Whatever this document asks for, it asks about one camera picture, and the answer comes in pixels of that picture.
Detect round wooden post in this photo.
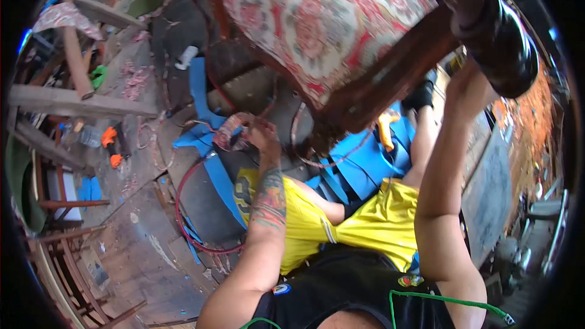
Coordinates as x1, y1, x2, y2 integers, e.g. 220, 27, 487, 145
62, 0, 96, 101

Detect wooden stool with white seat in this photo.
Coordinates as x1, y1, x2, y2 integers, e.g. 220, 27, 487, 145
33, 153, 111, 230

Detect clear plastic bottle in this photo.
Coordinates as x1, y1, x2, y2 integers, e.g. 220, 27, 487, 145
77, 124, 103, 149

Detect yellow glue gun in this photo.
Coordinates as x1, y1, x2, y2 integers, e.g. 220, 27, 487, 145
377, 110, 402, 152

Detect person's left fingers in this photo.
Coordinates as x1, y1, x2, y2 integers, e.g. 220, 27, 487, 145
242, 119, 267, 146

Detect blue foam sheet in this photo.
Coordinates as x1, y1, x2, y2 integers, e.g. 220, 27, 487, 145
304, 101, 417, 204

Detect person's left hand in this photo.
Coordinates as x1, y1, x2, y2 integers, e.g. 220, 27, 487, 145
242, 117, 282, 160

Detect green plastic object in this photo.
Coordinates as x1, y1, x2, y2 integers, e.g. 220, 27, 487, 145
90, 65, 108, 90

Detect pale wooden plank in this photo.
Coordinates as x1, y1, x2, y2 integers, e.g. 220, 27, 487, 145
72, 0, 148, 31

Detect red air hose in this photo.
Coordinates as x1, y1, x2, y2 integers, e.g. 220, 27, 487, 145
175, 157, 245, 255

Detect bare wooden chair frame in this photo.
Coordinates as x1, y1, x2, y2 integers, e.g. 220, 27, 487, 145
27, 224, 149, 329

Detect grey board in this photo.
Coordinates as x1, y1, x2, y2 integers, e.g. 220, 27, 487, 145
461, 116, 514, 268

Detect long wooden beam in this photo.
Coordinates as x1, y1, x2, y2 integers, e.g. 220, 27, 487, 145
8, 84, 159, 119

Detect red patterned upholstered wooden chair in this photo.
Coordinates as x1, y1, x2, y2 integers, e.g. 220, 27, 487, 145
176, 0, 540, 156

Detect orange and black power tool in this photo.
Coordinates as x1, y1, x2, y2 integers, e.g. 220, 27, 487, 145
101, 122, 132, 169

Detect white plastic bottle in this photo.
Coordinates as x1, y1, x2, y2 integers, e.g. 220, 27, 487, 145
175, 46, 200, 71

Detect grey metal machine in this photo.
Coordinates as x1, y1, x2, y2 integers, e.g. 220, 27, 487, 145
496, 187, 569, 293

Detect patterned fabric piece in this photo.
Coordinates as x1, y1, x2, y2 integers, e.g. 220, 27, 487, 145
32, 2, 104, 41

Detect person's right hand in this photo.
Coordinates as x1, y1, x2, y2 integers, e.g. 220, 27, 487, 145
445, 60, 500, 115

